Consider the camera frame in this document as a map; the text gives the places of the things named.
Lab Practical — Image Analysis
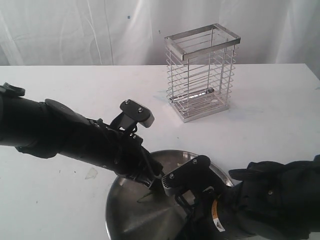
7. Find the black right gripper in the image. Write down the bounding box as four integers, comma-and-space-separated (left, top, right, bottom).
175, 172, 225, 240

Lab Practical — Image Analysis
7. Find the round steel plate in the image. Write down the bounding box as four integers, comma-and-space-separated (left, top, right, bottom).
105, 149, 235, 240

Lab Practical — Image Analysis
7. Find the wire metal utensil rack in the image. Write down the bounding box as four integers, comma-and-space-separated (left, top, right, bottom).
164, 23, 241, 123

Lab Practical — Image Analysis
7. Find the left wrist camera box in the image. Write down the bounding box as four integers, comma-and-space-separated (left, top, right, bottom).
120, 99, 155, 128

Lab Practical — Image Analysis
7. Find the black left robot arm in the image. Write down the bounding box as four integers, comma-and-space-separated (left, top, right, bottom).
0, 83, 163, 191

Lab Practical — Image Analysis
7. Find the clear tape piece lower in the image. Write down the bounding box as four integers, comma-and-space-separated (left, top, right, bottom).
84, 167, 98, 180

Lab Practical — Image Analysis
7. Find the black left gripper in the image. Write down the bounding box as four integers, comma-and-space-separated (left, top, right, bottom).
99, 112, 163, 190

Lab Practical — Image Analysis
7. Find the white backdrop curtain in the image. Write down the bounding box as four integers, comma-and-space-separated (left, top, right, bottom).
0, 0, 320, 70

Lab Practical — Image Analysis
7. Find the green vegetable piece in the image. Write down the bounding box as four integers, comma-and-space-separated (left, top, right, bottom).
136, 191, 155, 203

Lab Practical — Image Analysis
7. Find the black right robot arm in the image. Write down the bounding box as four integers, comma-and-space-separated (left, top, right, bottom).
176, 155, 320, 240

